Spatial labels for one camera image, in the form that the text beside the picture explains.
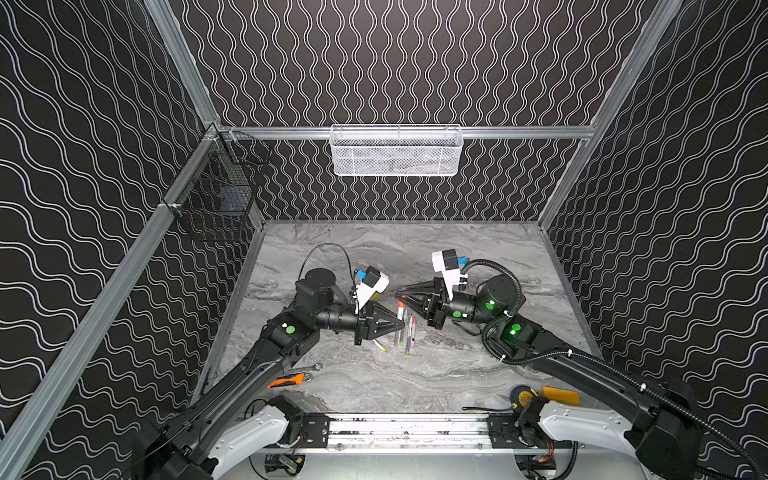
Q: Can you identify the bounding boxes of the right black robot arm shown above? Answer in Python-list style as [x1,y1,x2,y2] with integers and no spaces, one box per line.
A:
[396,259,767,479]

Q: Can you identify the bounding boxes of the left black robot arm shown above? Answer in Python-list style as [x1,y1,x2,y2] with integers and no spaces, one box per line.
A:
[121,267,404,479]

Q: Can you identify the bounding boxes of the white pen yellow end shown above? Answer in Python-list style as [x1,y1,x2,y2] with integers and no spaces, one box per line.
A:
[371,339,387,352]

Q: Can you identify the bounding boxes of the white pen green end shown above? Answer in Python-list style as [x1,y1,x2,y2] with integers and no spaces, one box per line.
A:
[402,308,411,355]

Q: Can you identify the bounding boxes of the white pen magenta end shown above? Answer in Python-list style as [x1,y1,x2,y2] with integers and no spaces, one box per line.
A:
[407,316,418,355]

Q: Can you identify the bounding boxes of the silver wrench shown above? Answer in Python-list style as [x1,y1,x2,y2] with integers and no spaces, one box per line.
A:
[278,362,323,379]

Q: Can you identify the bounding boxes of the yellow black tape measure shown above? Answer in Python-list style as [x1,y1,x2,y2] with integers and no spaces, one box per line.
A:
[510,385,538,412]

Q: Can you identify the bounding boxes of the yellow block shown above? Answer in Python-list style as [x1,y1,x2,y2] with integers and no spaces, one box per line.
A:
[541,386,581,405]

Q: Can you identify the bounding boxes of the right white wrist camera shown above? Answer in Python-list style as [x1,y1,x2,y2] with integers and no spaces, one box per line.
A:
[431,249,469,300]

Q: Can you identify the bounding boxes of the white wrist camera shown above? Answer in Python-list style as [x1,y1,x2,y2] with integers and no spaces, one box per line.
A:
[431,249,469,300]
[354,266,390,313]

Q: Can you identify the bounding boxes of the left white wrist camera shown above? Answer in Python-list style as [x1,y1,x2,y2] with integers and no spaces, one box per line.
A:
[354,266,390,313]

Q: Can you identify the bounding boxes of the orange handled pliers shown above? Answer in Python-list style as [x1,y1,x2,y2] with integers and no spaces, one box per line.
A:
[267,372,312,390]

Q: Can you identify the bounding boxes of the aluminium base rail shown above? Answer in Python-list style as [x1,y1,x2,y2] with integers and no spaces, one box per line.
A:
[161,411,661,457]

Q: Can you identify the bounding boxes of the white wire mesh basket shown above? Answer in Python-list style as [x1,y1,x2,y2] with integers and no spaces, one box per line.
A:
[329,124,464,177]

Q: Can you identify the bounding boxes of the black wire mesh basket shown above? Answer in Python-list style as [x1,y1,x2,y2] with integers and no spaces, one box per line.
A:
[171,127,274,244]

